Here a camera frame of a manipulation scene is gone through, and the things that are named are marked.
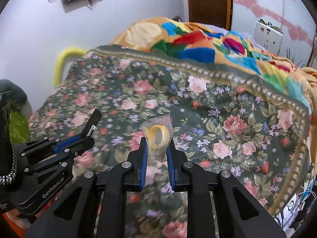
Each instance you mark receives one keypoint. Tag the white device with round mark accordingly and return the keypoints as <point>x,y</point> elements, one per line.
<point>292,204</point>

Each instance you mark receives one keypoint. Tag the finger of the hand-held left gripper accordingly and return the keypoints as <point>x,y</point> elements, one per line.
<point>84,145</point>
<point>64,143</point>

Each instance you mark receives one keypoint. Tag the yellow padded bed rail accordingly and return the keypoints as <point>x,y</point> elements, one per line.
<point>60,59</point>

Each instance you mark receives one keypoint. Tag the floral blanket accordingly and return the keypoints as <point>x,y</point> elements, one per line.
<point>223,129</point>

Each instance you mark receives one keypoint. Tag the yellow tape roll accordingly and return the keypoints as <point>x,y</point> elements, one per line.
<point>154,135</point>

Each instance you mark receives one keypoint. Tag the black case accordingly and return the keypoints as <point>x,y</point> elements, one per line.
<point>92,121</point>

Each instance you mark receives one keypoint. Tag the pink heart wall stickers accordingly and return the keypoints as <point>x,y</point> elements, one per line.
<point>257,10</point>

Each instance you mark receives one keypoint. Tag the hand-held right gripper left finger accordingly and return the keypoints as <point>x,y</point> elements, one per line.
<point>144,163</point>

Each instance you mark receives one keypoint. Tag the green cloth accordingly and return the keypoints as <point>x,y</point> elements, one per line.
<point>21,129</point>

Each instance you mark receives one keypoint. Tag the dark teal cloth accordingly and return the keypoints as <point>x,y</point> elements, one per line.
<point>14,91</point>

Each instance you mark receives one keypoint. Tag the brown wooden door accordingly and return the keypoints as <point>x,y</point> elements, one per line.
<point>208,2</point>

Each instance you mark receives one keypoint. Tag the multicoloured patchwork blanket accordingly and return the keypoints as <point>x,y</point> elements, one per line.
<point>193,44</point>

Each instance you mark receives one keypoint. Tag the white wall box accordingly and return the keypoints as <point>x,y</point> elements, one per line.
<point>268,34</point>

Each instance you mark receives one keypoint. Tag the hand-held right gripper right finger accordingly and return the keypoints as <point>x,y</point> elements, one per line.
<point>171,168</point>

